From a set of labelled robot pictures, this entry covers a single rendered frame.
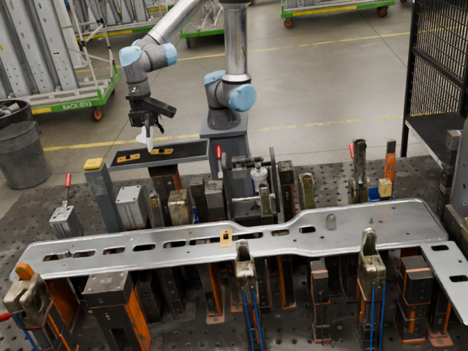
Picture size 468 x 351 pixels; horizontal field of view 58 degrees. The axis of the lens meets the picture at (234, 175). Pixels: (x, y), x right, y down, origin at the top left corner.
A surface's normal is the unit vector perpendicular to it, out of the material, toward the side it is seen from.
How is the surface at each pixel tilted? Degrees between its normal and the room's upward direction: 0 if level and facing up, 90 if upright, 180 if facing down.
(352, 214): 0
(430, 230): 0
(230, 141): 90
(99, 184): 90
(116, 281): 0
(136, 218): 90
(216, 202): 90
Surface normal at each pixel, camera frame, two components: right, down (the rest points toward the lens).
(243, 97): 0.55, 0.49
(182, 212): 0.00, 0.53
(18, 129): 0.74, 0.29
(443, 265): -0.14, -0.84
